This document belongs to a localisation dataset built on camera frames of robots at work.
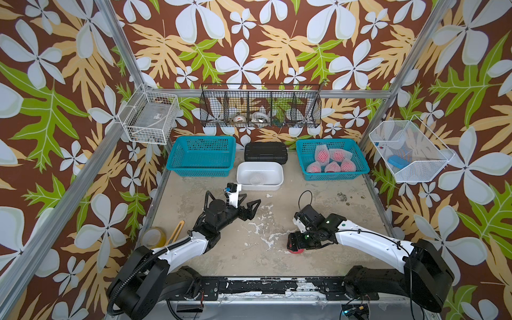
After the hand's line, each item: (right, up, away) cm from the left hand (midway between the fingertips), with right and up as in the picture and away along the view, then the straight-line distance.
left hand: (254, 196), depth 80 cm
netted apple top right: (+48, +19, +31) cm, 61 cm away
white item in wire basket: (+3, +38, +18) cm, 42 cm away
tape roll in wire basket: (-7, +36, +15) cm, 40 cm away
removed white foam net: (+1, +6, +24) cm, 24 cm away
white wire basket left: (-46, +35, +6) cm, 58 cm away
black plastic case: (+7, +21, +34) cm, 41 cm away
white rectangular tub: (+10, +9, +28) cm, 31 cm away
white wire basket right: (+66, +18, +2) cm, 68 cm away
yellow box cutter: (-35, -18, +8) cm, 41 cm away
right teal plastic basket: (+30, +23, +35) cm, 52 cm away
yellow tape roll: (-45, -20, +8) cm, 50 cm away
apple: (+19, -23, +1) cm, 30 cm away
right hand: (+16, -21, +1) cm, 26 cm away
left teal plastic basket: (-31, +19, +39) cm, 53 cm away
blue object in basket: (+59, +14, 0) cm, 61 cm away
